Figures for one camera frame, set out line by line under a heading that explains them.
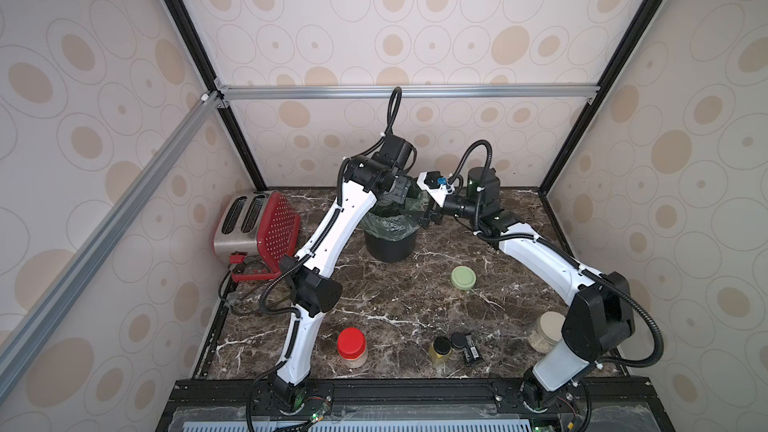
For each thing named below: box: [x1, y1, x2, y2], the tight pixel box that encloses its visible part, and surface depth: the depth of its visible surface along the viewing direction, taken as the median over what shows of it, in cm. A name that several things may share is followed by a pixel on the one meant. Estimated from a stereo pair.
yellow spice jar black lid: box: [429, 336, 451, 367], surface depth 75 cm
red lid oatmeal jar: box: [337, 327, 368, 368], surface depth 72 cm
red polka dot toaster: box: [214, 190, 301, 280], surface depth 89 cm
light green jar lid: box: [451, 265, 477, 291], surface depth 96 cm
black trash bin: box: [364, 230, 417, 263], surface depth 102 cm
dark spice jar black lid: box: [451, 332, 467, 349], surface depth 75 cm
